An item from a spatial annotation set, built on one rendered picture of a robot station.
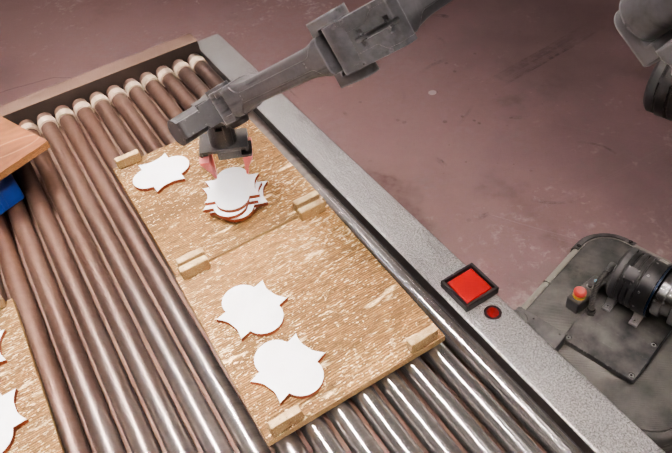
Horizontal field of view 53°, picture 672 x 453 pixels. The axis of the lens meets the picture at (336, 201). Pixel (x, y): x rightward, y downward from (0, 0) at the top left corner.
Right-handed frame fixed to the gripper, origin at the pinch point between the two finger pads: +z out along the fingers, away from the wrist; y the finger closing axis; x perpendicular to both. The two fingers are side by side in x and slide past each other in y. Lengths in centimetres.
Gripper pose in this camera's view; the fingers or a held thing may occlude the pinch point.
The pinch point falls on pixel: (231, 172)
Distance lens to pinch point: 148.8
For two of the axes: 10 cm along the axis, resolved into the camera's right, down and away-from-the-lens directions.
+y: 9.9, -1.5, 0.3
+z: 0.9, 7.1, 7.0
